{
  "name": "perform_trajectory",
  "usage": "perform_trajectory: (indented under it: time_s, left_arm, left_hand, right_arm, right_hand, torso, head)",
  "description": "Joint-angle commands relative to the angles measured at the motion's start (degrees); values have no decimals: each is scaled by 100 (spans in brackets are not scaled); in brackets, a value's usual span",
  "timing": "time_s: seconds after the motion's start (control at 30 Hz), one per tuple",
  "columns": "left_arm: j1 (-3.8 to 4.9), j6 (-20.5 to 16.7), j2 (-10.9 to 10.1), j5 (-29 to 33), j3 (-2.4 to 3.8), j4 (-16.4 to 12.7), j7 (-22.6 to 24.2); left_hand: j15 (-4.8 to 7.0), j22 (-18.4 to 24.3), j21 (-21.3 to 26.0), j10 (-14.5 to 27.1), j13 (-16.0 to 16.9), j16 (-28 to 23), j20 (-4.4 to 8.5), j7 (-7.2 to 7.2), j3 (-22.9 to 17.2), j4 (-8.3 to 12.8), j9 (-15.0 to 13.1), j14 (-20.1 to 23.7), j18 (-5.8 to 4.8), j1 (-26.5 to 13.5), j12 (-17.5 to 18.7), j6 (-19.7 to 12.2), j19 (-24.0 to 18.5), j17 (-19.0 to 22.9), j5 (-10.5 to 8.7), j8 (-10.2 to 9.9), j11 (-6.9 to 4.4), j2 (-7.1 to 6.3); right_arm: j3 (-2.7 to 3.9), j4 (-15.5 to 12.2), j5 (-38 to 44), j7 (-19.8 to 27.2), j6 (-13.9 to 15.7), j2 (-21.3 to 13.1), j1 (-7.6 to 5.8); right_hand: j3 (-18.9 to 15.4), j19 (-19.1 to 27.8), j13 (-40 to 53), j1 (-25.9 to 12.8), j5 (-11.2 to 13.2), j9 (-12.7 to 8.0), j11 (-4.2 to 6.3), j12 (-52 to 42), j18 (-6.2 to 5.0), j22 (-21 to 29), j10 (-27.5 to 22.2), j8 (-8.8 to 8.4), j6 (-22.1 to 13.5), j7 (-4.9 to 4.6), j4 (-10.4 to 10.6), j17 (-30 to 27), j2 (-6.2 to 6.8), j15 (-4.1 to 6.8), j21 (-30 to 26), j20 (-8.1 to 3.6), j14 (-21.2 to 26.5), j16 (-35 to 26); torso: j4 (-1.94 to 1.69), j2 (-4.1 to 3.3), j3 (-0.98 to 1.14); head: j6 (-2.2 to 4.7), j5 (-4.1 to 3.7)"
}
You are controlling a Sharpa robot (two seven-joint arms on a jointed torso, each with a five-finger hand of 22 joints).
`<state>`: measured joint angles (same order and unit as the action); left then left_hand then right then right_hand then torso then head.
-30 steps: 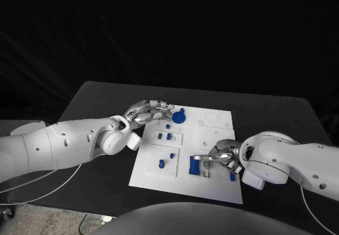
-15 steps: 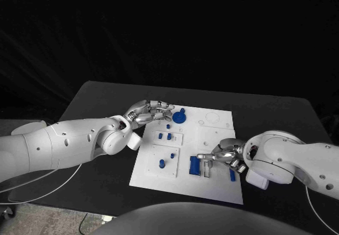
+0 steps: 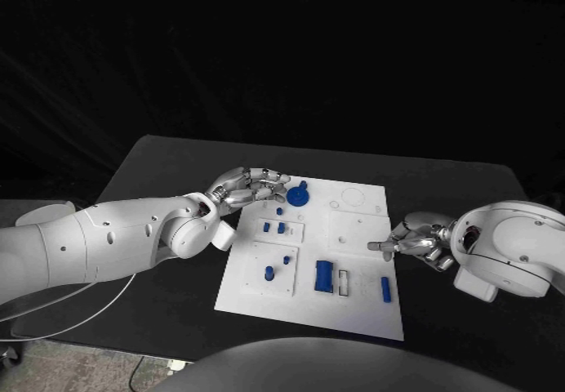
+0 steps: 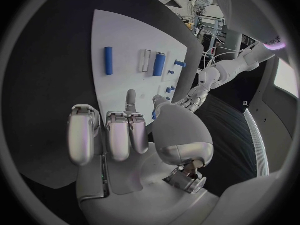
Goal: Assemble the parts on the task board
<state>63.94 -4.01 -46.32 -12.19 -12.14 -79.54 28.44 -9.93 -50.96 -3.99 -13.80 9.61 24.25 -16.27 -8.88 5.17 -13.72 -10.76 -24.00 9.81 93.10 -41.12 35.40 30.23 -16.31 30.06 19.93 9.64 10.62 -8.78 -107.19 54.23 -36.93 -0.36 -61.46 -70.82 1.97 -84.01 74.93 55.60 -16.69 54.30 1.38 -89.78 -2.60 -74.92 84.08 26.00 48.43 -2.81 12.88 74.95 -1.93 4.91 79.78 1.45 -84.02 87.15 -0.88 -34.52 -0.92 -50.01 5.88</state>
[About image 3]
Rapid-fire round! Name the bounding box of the black floor cable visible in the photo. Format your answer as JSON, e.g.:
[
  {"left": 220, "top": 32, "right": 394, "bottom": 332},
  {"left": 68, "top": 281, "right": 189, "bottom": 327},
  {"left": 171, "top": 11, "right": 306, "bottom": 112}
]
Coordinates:
[{"left": 127, "top": 354, "right": 147, "bottom": 392}]

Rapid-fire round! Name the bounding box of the blue gear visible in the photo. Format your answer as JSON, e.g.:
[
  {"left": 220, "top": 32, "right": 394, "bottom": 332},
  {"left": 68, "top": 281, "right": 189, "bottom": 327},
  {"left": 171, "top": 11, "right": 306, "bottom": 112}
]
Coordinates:
[{"left": 286, "top": 187, "right": 312, "bottom": 207}]

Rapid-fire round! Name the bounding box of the blue rectangular block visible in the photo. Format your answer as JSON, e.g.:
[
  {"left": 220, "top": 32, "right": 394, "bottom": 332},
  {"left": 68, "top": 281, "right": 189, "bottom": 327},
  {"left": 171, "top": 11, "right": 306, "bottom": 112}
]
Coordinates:
[{"left": 313, "top": 260, "right": 336, "bottom": 293}]

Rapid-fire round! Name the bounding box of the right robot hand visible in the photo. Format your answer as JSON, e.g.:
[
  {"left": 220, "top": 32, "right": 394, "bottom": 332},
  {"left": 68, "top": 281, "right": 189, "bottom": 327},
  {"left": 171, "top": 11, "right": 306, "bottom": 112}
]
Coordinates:
[{"left": 367, "top": 211, "right": 457, "bottom": 273}]

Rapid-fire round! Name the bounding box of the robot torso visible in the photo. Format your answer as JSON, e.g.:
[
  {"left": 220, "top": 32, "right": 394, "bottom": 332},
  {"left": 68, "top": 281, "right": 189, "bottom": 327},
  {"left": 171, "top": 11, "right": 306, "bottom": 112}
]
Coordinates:
[{"left": 150, "top": 336, "right": 527, "bottom": 392}]

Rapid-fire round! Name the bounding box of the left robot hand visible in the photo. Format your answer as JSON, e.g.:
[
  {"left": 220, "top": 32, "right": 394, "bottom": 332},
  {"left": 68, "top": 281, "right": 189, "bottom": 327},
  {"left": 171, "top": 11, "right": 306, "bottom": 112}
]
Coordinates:
[{"left": 205, "top": 167, "right": 293, "bottom": 217}]

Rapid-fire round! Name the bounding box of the white cable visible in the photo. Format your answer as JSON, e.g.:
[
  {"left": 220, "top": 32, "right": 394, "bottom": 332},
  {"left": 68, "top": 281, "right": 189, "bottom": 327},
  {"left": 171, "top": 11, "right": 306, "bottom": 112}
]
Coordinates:
[
  {"left": 0, "top": 281, "right": 98, "bottom": 323},
  {"left": 0, "top": 272, "right": 139, "bottom": 342}
]

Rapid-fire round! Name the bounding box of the white task board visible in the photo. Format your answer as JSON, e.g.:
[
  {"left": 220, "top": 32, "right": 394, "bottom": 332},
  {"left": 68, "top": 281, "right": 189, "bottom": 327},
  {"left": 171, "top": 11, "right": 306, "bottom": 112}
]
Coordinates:
[{"left": 214, "top": 175, "right": 405, "bottom": 341}]

